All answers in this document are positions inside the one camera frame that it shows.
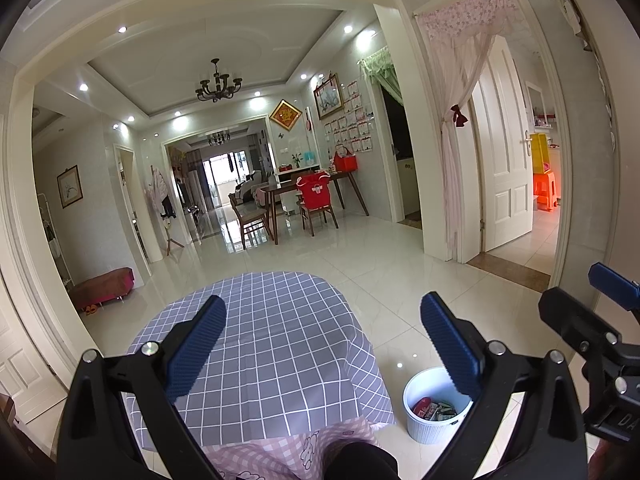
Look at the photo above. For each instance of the recessed ceiling spotlights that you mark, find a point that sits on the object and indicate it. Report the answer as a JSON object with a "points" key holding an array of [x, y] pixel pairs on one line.
{"points": [[121, 29]]}

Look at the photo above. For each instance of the teal gift bag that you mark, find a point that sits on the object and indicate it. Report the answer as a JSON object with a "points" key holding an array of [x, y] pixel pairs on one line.
{"points": [[308, 156]]}

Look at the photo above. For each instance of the dark wooden dining table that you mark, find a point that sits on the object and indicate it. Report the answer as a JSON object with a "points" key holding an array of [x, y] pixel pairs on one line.
{"points": [[280, 187]]}

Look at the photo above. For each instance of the white ribbed plastic bin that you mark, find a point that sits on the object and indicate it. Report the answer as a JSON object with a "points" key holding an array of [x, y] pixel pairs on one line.
{"points": [[425, 432]]}

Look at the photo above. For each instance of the yellow plastic box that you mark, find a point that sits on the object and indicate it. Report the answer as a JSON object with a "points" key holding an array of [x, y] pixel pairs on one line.
{"points": [[540, 152]]}

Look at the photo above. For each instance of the black chandelier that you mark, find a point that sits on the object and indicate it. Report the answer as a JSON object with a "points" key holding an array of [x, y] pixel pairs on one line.
{"points": [[218, 87]]}

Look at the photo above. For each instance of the framed landscape picture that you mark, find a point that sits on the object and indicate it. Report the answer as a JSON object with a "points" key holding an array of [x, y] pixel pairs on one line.
{"points": [[327, 97]]}

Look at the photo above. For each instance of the wall of award certificates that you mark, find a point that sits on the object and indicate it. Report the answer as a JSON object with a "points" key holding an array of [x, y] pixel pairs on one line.
{"points": [[350, 130]]}

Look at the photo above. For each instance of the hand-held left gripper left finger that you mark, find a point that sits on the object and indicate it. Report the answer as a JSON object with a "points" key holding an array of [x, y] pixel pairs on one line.
{"points": [[195, 345]]}

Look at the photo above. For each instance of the wooden dining chair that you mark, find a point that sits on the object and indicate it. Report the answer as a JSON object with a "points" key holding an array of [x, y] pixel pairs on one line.
{"points": [[250, 215], [320, 217]]}

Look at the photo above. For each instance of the grey sofa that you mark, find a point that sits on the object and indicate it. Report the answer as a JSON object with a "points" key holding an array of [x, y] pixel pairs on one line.
{"points": [[250, 187]]}

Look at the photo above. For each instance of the small distant chandelier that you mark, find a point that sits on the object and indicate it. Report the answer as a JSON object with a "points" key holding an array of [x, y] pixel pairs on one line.
{"points": [[218, 137]]}

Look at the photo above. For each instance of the red chair cover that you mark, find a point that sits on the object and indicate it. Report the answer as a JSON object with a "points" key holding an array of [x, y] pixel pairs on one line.
{"points": [[314, 195]]}

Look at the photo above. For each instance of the green curtain valance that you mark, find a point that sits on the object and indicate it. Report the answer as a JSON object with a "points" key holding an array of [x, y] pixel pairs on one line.
{"points": [[382, 67]]}

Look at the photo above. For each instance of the red basket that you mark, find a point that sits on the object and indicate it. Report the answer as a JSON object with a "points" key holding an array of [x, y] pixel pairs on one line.
{"points": [[346, 162]]}

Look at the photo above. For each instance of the dark red curtain bow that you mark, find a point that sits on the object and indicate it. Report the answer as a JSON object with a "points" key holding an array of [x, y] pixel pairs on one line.
{"points": [[459, 116]]}

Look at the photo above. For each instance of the red diamond wall decoration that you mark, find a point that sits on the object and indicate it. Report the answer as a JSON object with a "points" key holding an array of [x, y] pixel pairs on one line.
{"points": [[285, 114]]}

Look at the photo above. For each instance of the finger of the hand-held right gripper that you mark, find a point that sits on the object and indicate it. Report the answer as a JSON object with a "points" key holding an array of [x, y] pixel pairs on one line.
{"points": [[575, 320], [610, 280]]}

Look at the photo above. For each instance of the dark red upholstered bench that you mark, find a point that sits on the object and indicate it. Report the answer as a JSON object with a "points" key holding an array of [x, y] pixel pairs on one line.
{"points": [[105, 285]]}

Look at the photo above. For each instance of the orange plastic stool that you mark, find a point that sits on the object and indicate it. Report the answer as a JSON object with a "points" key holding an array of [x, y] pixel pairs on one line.
{"points": [[545, 190]]}

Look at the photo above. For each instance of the white panelled door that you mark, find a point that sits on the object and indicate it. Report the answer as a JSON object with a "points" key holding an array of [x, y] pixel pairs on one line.
{"points": [[505, 170], [25, 360]]}

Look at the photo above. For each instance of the pink cartoon print blanket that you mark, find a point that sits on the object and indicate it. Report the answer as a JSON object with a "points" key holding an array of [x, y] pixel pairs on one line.
{"points": [[280, 447]]}

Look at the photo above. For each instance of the wooden coat rack with clothes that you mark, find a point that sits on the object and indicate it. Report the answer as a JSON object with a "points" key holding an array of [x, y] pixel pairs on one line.
{"points": [[159, 187]]}

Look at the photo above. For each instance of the grey checked tablecloth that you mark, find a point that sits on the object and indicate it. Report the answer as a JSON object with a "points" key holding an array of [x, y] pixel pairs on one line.
{"points": [[280, 330]]}

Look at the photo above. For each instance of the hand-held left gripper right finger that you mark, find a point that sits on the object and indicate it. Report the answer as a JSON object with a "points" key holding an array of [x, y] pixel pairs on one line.
{"points": [[452, 347]]}

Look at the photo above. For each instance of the red paper packet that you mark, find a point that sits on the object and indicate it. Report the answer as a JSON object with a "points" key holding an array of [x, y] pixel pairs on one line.
{"points": [[424, 405]]}

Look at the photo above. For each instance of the orange slippers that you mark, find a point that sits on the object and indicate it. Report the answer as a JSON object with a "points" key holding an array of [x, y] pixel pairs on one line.
{"points": [[91, 310]]}

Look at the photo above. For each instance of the pink floral door curtain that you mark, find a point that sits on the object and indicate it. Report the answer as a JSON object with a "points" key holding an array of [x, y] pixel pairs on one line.
{"points": [[470, 10]]}

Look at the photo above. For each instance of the framed ink painting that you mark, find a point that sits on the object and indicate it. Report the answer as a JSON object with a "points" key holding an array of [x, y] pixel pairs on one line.
{"points": [[68, 186]]}

